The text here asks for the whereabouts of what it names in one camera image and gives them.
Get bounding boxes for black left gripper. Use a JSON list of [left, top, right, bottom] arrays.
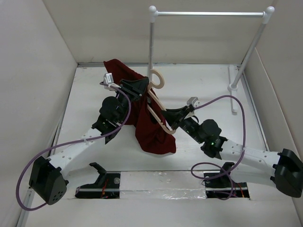
[[115, 78, 148, 123]]

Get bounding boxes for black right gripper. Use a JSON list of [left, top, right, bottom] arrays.
[[160, 105, 204, 144]]

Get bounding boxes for beige wooden hanger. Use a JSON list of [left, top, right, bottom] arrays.
[[146, 69, 177, 135]]

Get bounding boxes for dark red t shirt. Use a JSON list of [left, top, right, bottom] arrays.
[[104, 59, 176, 155]]

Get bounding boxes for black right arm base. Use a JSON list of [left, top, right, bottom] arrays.
[[202, 175, 250, 200]]

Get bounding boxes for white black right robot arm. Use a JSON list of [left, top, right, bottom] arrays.
[[161, 106, 303, 198]]

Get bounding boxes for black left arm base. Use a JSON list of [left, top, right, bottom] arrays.
[[75, 162, 121, 199]]

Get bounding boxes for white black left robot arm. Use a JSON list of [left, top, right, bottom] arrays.
[[29, 77, 149, 205]]

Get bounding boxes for white metal clothes rack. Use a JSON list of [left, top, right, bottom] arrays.
[[144, 5, 276, 115]]

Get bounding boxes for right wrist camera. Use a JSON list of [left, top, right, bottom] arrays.
[[187, 97, 200, 115]]

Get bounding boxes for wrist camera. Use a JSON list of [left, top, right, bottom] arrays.
[[187, 97, 200, 115], [103, 73, 114, 86]]

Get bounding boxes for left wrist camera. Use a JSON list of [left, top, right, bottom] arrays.
[[103, 73, 114, 86]]

